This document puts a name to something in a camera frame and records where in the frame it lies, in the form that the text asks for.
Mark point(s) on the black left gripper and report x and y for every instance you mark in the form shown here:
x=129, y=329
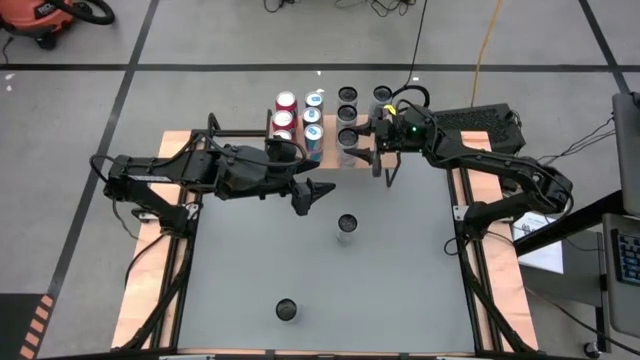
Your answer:
x=280, y=175

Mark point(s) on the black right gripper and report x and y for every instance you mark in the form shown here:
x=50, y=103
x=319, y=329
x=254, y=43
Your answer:
x=390, y=140

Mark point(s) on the white Celsius can red patch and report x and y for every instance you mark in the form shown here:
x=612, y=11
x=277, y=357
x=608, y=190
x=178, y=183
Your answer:
x=347, y=94
x=348, y=137

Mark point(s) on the silver blue Red Bull can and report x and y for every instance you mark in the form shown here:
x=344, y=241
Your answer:
x=311, y=116
x=314, y=142
x=314, y=100

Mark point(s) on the white Celsius can blue band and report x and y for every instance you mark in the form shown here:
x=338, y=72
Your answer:
x=382, y=93

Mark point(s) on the white Celsius can blue print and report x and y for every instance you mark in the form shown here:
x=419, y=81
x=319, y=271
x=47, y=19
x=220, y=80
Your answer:
x=347, y=223

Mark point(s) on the white Celsius can blue palm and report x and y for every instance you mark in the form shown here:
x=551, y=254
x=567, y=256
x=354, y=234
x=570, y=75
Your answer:
x=286, y=310

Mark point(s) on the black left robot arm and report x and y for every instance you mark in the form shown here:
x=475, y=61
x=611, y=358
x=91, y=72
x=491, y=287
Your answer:
x=165, y=172

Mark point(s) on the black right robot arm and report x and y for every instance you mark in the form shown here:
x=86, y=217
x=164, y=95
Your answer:
x=500, y=162

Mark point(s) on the yellow tape tag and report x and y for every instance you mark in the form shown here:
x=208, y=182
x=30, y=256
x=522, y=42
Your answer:
x=390, y=109

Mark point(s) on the wood table side board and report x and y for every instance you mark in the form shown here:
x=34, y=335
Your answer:
x=142, y=290
x=510, y=300

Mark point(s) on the white paper sheet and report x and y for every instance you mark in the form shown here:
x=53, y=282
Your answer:
x=542, y=255

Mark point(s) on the grey monitor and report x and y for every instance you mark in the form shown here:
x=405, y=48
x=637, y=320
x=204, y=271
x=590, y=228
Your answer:
x=627, y=150

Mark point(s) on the grey laptop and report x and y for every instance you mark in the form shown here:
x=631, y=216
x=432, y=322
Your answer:
x=627, y=260

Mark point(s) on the black caster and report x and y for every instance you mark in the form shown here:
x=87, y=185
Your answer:
x=592, y=350

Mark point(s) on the orange shop vacuum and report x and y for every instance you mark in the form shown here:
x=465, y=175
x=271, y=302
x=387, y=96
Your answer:
x=30, y=15

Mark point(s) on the black mat orange stripes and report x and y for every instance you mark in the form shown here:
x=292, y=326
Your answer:
x=15, y=325

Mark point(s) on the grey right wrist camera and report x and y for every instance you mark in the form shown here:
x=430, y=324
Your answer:
x=392, y=122

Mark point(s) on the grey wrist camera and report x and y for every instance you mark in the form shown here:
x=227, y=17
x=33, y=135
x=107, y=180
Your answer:
x=392, y=122
x=280, y=150

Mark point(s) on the wood shelf black metal frame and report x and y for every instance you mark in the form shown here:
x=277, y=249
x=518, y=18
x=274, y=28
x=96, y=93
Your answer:
x=330, y=150

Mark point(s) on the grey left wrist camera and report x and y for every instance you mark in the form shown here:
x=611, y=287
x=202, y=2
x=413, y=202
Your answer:
x=280, y=150

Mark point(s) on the black frame brace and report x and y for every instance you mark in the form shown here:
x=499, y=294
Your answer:
x=494, y=310
x=165, y=302

